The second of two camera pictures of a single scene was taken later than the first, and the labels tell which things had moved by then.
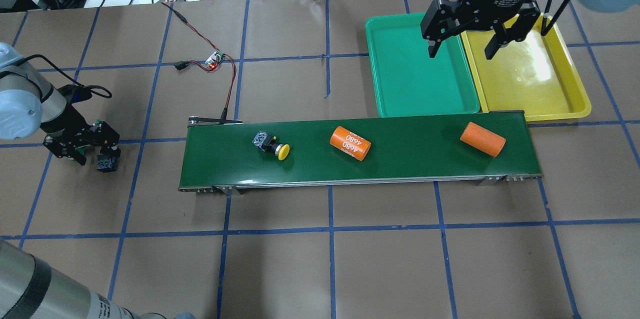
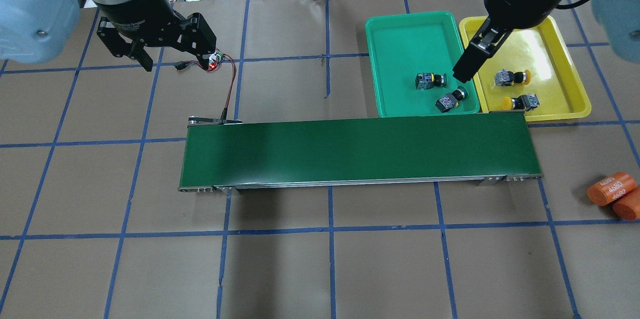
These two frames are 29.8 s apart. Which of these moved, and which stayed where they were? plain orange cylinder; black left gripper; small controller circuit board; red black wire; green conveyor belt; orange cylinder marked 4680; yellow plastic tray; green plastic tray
Moved: orange cylinder marked 4680; black left gripper; plain orange cylinder
Stayed: small controller circuit board; yellow plastic tray; green conveyor belt; red black wire; green plastic tray
